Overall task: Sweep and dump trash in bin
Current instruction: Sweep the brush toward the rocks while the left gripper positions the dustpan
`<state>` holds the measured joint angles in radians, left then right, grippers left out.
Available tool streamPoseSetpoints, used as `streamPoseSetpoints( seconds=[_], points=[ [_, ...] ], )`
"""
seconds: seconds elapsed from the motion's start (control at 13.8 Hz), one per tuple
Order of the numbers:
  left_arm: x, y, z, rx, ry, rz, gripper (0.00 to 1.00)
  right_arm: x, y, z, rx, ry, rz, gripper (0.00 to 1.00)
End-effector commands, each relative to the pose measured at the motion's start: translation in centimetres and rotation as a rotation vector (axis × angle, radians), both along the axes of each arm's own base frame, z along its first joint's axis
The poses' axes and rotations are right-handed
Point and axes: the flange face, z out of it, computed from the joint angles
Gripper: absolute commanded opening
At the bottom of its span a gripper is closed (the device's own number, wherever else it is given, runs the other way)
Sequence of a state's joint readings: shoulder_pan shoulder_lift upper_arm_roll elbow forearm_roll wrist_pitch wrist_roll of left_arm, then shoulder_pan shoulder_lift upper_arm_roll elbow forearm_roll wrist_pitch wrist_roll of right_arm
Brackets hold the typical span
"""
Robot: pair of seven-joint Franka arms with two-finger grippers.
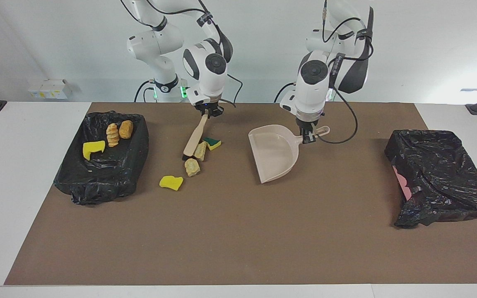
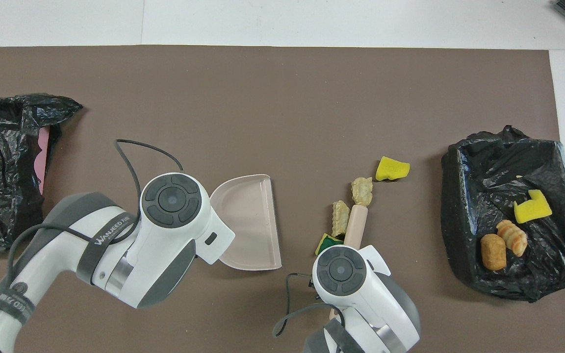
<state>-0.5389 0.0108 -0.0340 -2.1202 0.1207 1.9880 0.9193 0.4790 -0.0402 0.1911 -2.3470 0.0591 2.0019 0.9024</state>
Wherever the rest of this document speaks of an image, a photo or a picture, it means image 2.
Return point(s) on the beige plastic dustpan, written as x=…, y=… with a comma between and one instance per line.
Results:
x=253, y=225

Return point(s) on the pale dumpling toy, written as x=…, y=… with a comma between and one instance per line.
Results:
x=340, y=218
x=362, y=192

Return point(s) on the green yellow sponge piece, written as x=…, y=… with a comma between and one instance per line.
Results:
x=326, y=242

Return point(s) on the beige hand brush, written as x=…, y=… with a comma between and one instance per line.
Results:
x=357, y=225

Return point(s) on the wedge yellow sponge piece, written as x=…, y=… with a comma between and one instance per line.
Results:
x=391, y=169

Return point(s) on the brown bread roll toy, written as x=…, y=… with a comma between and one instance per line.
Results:
x=493, y=252

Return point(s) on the striped croissant toy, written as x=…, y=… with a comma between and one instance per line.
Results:
x=513, y=238

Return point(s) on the notched yellow sponge piece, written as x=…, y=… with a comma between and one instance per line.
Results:
x=532, y=210

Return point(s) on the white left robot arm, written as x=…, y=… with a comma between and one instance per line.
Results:
x=165, y=245

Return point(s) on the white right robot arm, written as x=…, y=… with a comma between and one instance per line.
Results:
x=356, y=304

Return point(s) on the black bagged bin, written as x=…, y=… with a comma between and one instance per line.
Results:
x=478, y=255

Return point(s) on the brown table mat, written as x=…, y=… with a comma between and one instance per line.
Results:
x=263, y=78

